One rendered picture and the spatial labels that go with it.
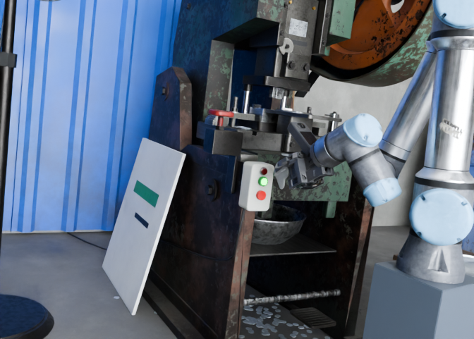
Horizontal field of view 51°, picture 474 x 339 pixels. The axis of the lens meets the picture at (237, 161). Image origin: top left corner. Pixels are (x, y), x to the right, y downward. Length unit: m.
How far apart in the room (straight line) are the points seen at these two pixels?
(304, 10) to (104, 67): 1.28
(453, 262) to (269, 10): 0.92
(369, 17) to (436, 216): 1.16
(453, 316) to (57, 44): 2.13
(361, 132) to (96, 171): 1.91
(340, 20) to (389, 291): 0.97
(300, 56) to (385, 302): 0.87
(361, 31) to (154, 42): 1.20
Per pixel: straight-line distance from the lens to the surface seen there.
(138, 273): 1.90
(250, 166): 1.39
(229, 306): 1.54
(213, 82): 1.88
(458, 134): 1.06
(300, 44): 1.77
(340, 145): 1.10
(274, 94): 1.79
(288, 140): 1.64
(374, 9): 2.05
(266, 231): 1.71
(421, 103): 1.20
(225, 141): 1.43
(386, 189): 1.09
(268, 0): 1.65
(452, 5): 1.06
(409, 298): 1.22
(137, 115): 2.77
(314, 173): 1.19
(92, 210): 2.79
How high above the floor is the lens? 0.78
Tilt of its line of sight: 7 degrees down
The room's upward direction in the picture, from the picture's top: 7 degrees clockwise
